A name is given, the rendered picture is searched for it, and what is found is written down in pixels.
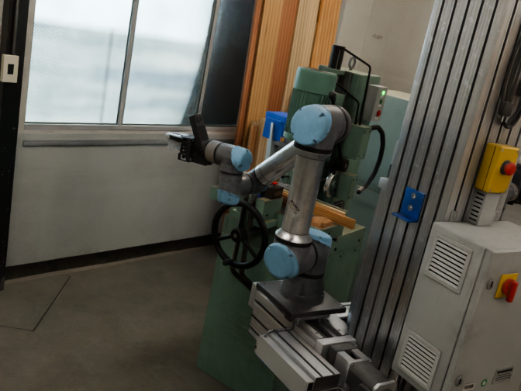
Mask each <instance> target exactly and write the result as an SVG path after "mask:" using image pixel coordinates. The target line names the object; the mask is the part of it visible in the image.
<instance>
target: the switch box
mask: <svg viewBox="0 0 521 391"><path fill-rule="evenodd" d="M383 91H385V93H384V94H383V98H381V95H382V92H383ZM387 91H388V88H387V87H384V86H380V85H368V88H367V96H366V100H365V104H364V112H363V116H362V119H364V120H367V121H370V122H375V121H380V118H381V115H380V116H377V111H378V110H381V113H382V110H383V107H384V104H385V98H386V95H387ZM381 99H382V100H383V102H382V104H380V103H379V102H380V100H381ZM378 105H381V106H378ZM375 117H378V118H377V119H375Z"/></svg>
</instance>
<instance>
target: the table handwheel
mask: <svg viewBox="0 0 521 391"><path fill-rule="evenodd" d="M234 206H239V207H242V212H241V216H240V223H239V226H238V227H237V228H234V229H232V230H231V233H230V235H226V236H222V237H218V225H219V220H220V217H221V216H222V214H223V213H224V212H225V211H226V210H227V209H228V208H231V207H234ZM234 206H229V205H224V204H222V205H221V206H220V207H219V208H218V209H217V211H216V213H215V215H214V217H213V220H212V228H211V234H212V242H213V245H214V247H215V249H216V252H217V253H218V255H219V256H220V257H221V259H222V260H223V261H224V260H226V259H231V258H230V257H229V256H228V255H227V254H226V253H225V252H224V250H223V249H222V247H221V245H220V242H219V241H220V240H226V239H232V240H233V241H234V242H236V243H239V242H242V243H243V244H244V246H245V247H246V248H247V250H248V251H249V252H250V253H251V254H252V256H253V257H254V259H252V260H251V261H248V262H244V263H241V262H237V261H234V262H233V263H232V264H230V265H229V266H231V267H233V268H237V269H248V268H252V267H254V266H256V265H257V264H258V263H259V262H260V261H261V260H262V259H263V257H264V252H265V250H266V249H267V246H268V232H267V225H266V223H265V221H264V218H263V217H262V215H261V213H260V212H259V211H258V210H257V209H256V208H255V207H254V206H253V205H251V204H250V203H248V202H246V201H243V200H240V201H239V203H238V204H237V205H234ZM246 209H247V210H248V211H249V212H251V213H252V214H253V215H254V217H255V218H256V220H257V222H258V224H259V227H260V228H259V227H256V226H254V227H252V229H248V228H246V229H245V228H244V227H243V221H244V216H245V212H246ZM255 234H261V245H260V250H259V252H258V253H257V254H256V253H255V252H254V251H253V249H252V248H251V247H250V245H249V244H248V243H247V241H246V239H247V237H249V236H253V235H255Z"/></svg>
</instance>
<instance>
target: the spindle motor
mask: <svg viewBox="0 0 521 391"><path fill-rule="evenodd" d="M336 81H337V74H335V73H332V72H328V71H323V70H320V69H315V68H310V67H301V66H299V67H298V68H297V71H296V76H295V82H294V86H293V87H294V88H293V90H292V96H291V101H290V105H289V109H288V115H287V119H286V124H285V130H284V134H283V137H285V138H287V139H289V140H291V141H293V140H294V138H293V136H292V134H291V121H292V118H293V116H294V115H295V113H296V112H297V111H298V110H299V109H300V108H302V107H303V106H308V105H311V104H320V105H331V104H332V102H331V99H329V97H328V94H329V92H331V91H335V87H336Z"/></svg>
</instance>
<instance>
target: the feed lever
mask: <svg viewBox="0 0 521 391"><path fill-rule="evenodd" d="M328 97H329V99H331V102H332V105H335V98H336V93H335V91H331V92H329V94H328ZM337 150H338V155H339V156H338V157H336V158H335V160H334V162H333V168H334V169H336V170H339V171H342V172H347V169H348V166H349V160H348V159H346V158H343V157H342V154H341V148H340V142H339V143H338V144H337Z"/></svg>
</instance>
